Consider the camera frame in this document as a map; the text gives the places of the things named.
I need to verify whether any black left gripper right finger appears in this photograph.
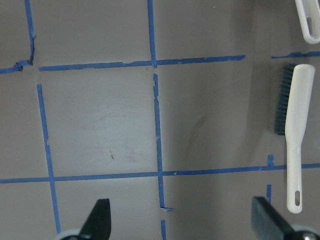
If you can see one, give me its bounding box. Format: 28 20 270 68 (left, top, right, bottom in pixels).
251 196 303 240

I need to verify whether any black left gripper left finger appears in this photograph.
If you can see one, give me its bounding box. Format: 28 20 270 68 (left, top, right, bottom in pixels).
77 198 111 240

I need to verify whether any cream hand brush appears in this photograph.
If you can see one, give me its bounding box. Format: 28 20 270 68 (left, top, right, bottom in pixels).
274 63 315 214

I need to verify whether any cream plastic dustpan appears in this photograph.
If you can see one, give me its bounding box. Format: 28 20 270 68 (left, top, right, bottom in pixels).
295 0 320 45

